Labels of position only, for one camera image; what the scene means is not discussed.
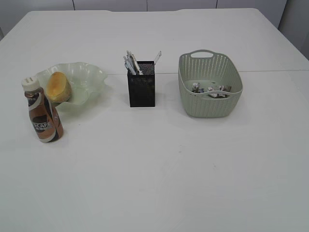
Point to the light blue pen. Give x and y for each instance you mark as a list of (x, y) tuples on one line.
[(129, 66)]

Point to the beige grip pen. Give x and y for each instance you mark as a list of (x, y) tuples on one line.
[(136, 65)]

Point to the translucent green wavy bowl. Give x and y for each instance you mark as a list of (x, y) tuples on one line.
[(85, 80)]

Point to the white grey pen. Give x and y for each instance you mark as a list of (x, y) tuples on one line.
[(128, 56)]

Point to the yellow bread loaf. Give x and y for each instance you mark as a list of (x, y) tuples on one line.
[(58, 88)]

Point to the brown coffee bottle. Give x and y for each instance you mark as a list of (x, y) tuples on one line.
[(43, 115)]

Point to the black mesh pen holder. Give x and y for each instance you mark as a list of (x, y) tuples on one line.
[(141, 88)]

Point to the green plastic basket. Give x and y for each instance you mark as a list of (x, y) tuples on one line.
[(210, 69)]

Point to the clear plastic ruler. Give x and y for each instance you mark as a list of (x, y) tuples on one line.
[(158, 56)]

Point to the small paper ball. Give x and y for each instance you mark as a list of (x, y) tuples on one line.
[(196, 88)]

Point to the large paper ball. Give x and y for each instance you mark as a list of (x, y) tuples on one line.
[(220, 92)]

